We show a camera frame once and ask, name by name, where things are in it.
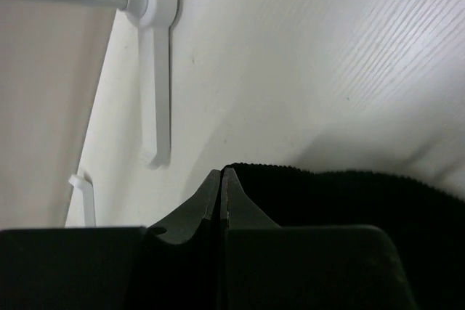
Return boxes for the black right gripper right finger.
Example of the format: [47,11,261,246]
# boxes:
[221,169,417,309]

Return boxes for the black trousers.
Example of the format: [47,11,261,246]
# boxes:
[230,163,464,237]

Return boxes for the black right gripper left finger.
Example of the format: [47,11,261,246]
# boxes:
[148,170,222,309]

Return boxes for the white clothes rack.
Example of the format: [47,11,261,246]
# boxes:
[0,0,179,229]

